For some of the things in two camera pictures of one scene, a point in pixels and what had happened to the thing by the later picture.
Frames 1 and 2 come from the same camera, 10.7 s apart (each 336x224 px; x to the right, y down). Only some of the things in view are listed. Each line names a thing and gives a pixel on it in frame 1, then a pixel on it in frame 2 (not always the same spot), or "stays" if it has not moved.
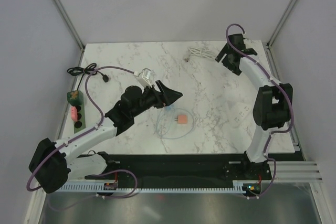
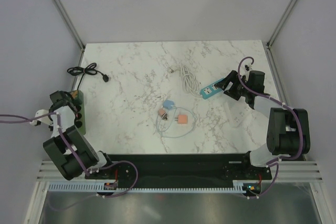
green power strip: (75, 98) stays
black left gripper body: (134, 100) → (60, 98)
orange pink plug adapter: (181, 119) stays
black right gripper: (225, 62) → (232, 77)
